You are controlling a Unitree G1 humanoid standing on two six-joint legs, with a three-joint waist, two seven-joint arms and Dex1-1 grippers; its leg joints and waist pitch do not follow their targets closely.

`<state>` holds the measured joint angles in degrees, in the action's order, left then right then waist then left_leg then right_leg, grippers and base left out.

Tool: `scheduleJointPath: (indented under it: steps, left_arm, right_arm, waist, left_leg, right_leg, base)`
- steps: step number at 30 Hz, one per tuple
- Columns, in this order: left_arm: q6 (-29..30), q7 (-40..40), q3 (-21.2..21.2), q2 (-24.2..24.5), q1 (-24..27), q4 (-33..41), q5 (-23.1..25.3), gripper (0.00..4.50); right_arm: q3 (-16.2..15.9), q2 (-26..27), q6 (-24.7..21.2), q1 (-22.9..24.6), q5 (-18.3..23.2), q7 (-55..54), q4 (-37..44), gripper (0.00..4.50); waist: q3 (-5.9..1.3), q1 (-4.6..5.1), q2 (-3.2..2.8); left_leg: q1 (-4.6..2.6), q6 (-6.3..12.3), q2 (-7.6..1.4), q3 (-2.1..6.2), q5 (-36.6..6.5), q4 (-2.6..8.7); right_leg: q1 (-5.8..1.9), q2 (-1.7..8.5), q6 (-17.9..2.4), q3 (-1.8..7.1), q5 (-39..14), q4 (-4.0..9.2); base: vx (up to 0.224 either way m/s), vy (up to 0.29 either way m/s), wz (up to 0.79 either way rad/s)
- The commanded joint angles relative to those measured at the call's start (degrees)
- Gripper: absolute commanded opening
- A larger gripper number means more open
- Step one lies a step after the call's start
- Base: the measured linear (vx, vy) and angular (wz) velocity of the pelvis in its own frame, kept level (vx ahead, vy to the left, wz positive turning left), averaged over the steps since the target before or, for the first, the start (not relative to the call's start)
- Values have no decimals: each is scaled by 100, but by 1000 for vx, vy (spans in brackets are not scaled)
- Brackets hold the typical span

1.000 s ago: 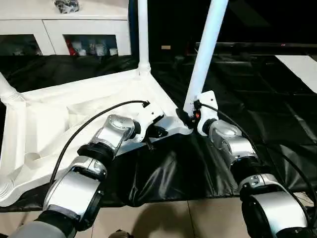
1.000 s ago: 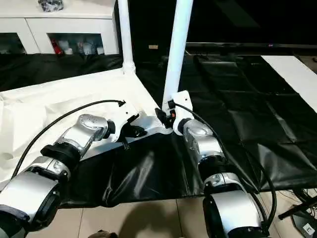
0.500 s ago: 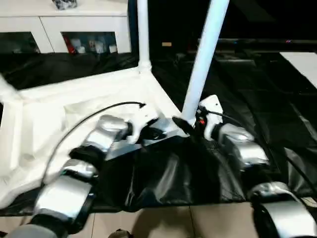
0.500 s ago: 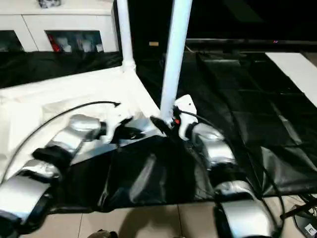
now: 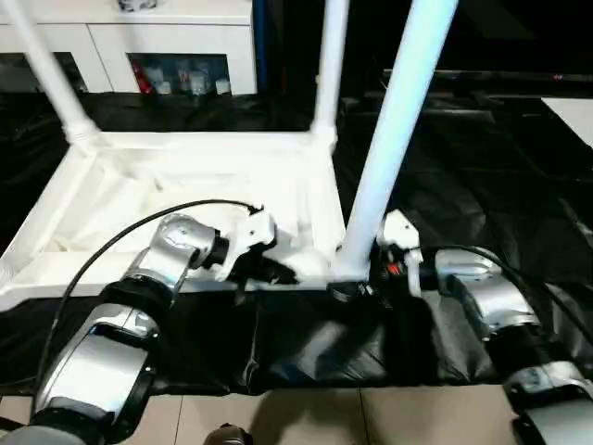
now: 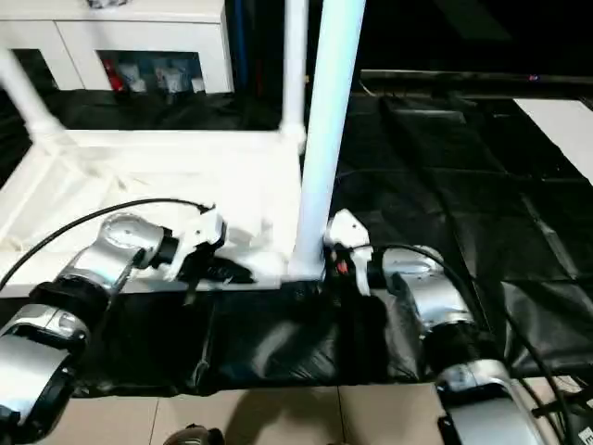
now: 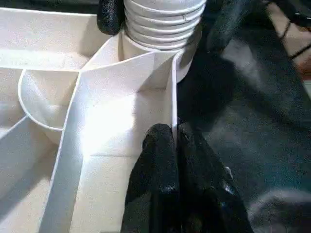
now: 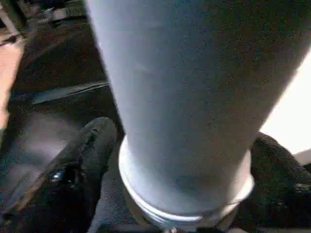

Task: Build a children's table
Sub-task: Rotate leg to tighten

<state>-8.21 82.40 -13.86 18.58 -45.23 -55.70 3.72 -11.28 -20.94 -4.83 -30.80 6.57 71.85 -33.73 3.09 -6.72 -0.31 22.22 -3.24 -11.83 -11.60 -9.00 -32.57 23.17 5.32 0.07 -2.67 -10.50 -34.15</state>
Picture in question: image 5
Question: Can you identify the grey robot torso cover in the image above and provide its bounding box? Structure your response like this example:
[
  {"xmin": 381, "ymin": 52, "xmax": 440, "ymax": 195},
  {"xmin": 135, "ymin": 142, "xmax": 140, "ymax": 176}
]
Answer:
[{"xmin": 0, "ymin": 425, "xmax": 78, "ymax": 445}]

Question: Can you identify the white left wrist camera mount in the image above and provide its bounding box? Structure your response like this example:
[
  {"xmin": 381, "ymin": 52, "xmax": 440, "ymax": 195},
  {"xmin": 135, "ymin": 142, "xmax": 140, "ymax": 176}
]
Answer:
[{"xmin": 214, "ymin": 207, "xmax": 280, "ymax": 283}]

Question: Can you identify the white flat board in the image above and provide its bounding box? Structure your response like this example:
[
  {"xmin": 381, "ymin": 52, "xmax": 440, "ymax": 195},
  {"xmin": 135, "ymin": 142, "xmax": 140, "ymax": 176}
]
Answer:
[{"xmin": 540, "ymin": 96, "xmax": 593, "ymax": 155}]

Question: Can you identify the white plastic table top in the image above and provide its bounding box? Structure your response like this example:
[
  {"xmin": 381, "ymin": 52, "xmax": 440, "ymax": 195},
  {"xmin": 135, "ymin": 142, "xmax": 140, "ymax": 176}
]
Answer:
[{"xmin": 0, "ymin": 128, "xmax": 354, "ymax": 312}]

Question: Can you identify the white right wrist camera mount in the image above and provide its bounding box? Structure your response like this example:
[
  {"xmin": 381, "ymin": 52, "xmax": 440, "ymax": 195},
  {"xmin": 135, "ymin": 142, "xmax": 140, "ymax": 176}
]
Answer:
[{"xmin": 376, "ymin": 209, "xmax": 423, "ymax": 297}]

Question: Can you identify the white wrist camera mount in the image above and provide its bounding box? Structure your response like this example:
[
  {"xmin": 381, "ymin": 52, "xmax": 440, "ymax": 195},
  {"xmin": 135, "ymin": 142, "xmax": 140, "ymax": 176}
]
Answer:
[
  {"xmin": 376, "ymin": 209, "xmax": 423, "ymax": 297},
  {"xmin": 214, "ymin": 207, "xmax": 280, "ymax": 283}
]

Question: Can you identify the dark rounded robot part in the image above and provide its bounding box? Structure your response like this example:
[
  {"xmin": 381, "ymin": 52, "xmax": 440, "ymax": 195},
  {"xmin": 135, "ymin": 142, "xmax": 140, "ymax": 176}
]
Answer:
[{"xmin": 205, "ymin": 422, "xmax": 255, "ymax": 445}]

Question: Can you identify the blue vertical post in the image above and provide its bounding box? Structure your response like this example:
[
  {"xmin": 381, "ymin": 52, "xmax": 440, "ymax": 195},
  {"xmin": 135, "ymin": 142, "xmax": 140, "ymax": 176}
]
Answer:
[{"xmin": 252, "ymin": 0, "xmax": 273, "ymax": 97}]

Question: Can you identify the black mat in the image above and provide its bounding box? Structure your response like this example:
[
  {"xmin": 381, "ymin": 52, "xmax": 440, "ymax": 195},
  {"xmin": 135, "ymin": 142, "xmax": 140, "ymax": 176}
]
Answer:
[{"xmin": 0, "ymin": 90, "xmax": 593, "ymax": 398}]

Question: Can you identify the white cabinet with glass doors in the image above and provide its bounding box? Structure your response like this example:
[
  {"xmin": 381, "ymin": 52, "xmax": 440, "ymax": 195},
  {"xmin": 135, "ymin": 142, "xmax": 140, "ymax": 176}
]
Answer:
[{"xmin": 0, "ymin": 0, "xmax": 259, "ymax": 97}]

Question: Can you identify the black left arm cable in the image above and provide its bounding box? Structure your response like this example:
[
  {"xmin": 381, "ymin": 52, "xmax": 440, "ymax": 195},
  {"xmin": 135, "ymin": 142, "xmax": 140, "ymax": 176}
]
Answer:
[{"xmin": 31, "ymin": 199, "xmax": 266, "ymax": 405}]

